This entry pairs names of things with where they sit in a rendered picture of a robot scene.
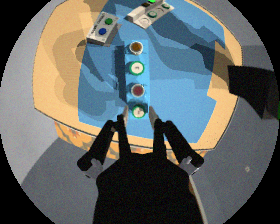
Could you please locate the blue rectangular tube holder block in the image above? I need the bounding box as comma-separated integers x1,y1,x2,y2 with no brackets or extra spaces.
125,40,150,120

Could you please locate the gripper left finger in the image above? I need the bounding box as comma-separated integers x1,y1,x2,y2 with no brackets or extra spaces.
77,106,137,182

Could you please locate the blue flat mat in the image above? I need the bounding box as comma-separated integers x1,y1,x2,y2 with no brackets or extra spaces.
78,0,225,143

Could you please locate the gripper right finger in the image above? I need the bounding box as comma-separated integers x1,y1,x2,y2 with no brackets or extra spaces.
148,106,204,180

